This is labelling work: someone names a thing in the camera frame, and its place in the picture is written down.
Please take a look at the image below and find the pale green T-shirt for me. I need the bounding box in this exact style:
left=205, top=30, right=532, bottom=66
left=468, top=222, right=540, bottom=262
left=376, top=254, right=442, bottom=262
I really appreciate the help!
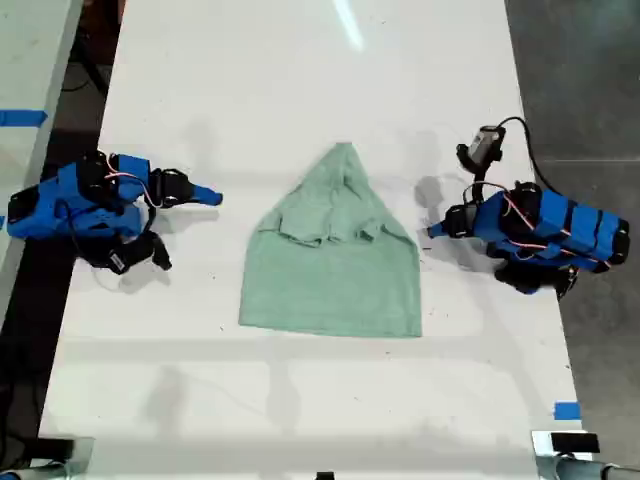
left=238, top=141, right=424, bottom=339

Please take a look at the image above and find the long blue tape strip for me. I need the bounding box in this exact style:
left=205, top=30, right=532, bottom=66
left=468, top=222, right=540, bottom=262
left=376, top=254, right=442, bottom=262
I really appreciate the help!
left=0, top=108, right=50, bottom=128

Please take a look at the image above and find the pale side table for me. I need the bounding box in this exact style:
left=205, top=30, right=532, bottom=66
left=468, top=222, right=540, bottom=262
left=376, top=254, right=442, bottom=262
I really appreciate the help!
left=0, top=0, right=85, bottom=321

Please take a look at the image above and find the square blue tape piece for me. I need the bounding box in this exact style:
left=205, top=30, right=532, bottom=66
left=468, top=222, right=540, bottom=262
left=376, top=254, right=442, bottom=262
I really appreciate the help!
left=553, top=400, right=583, bottom=422

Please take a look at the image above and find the small black box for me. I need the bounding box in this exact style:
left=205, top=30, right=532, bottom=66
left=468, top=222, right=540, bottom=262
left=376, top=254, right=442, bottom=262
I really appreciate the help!
left=550, top=432, right=601, bottom=456
left=35, top=437, right=77, bottom=459

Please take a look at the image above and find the metal table clamp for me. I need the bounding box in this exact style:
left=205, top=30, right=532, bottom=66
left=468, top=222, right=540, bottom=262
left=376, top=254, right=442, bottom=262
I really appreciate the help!
left=9, top=435, right=96, bottom=480
left=530, top=429, right=640, bottom=480

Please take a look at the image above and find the red white servo wire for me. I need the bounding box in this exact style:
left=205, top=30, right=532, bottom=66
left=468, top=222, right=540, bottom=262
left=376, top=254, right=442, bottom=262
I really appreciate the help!
left=106, top=169, right=154, bottom=209
left=501, top=192, right=572, bottom=261

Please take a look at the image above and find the curved black camera stalk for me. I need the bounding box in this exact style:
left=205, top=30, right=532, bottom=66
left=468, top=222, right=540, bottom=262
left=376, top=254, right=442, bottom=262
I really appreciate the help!
left=463, top=168, right=489, bottom=205

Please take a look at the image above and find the short black camera stalk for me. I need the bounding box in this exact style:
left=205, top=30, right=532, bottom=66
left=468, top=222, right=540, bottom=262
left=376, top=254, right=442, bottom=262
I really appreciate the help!
left=147, top=209, right=174, bottom=272

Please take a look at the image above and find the grey-topped black camera box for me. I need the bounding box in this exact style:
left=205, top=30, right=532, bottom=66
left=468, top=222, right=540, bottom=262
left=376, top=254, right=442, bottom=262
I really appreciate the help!
left=456, top=125, right=507, bottom=172

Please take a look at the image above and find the black labelled camera box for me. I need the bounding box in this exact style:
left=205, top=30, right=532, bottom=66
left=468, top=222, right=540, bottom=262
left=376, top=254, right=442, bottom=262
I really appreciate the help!
left=102, top=243, right=154, bottom=277

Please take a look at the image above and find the long black camera cable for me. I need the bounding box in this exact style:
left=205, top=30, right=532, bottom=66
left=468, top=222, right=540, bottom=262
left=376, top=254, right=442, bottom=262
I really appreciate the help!
left=497, top=116, right=554, bottom=190

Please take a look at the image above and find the thin black camera cable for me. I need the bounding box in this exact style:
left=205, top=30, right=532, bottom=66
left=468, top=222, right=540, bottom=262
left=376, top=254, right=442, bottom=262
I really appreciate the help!
left=67, top=199, right=109, bottom=271

